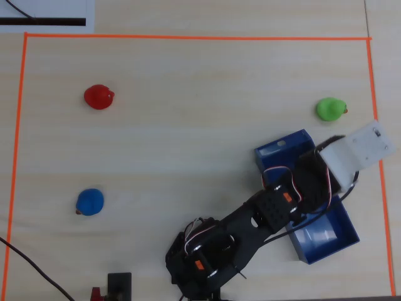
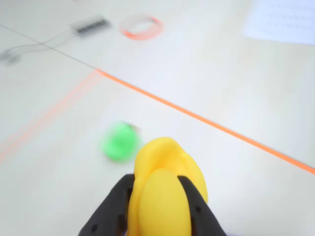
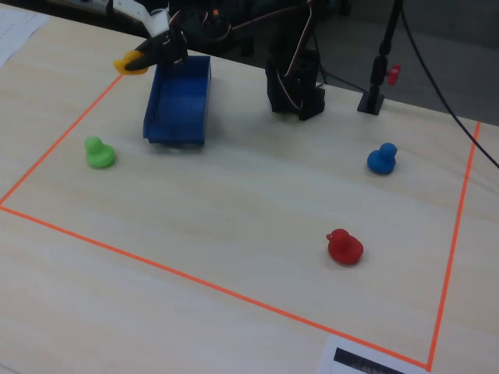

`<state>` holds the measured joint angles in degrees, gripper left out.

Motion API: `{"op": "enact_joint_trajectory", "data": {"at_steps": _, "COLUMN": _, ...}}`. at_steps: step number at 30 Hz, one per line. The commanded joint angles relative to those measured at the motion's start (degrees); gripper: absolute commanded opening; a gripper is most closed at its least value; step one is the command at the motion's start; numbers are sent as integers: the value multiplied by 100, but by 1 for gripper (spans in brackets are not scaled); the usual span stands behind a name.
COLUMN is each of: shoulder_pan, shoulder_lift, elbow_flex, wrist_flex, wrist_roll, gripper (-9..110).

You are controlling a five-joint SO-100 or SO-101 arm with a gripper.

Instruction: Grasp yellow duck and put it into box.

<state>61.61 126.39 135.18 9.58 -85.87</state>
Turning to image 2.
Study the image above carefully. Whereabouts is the grey power cable with plug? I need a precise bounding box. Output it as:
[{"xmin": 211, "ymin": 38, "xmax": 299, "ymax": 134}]
[{"xmin": 0, "ymin": 30, "xmax": 77, "ymax": 66}]

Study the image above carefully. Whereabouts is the orange tape strip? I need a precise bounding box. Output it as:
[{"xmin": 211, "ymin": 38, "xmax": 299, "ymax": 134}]
[
  {"xmin": 0, "ymin": 70, "xmax": 104, "ymax": 163},
  {"xmin": 96, "ymin": 68, "xmax": 315, "ymax": 176}
]

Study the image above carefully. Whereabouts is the green rubber duck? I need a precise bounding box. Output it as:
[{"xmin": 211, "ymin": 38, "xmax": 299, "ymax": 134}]
[{"xmin": 100, "ymin": 121, "xmax": 143, "ymax": 163}]

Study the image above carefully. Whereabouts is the yellow rubber duck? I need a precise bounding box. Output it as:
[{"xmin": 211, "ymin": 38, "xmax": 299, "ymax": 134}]
[{"xmin": 126, "ymin": 136, "xmax": 209, "ymax": 236}]

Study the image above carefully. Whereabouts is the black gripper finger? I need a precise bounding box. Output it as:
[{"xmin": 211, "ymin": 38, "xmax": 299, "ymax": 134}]
[
  {"xmin": 78, "ymin": 173, "xmax": 136, "ymax": 236},
  {"xmin": 176, "ymin": 175, "xmax": 228, "ymax": 236}
]

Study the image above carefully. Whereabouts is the white printed paper sheet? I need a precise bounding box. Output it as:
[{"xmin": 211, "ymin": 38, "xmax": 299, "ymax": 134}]
[{"xmin": 242, "ymin": 0, "xmax": 315, "ymax": 47}]

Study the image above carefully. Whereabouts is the orange tape roll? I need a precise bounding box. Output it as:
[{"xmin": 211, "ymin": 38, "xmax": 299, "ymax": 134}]
[{"xmin": 119, "ymin": 14, "xmax": 164, "ymax": 41}]

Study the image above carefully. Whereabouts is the white power strip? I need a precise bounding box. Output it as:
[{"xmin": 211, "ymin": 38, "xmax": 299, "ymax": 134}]
[{"xmin": 68, "ymin": 15, "xmax": 112, "ymax": 37}]

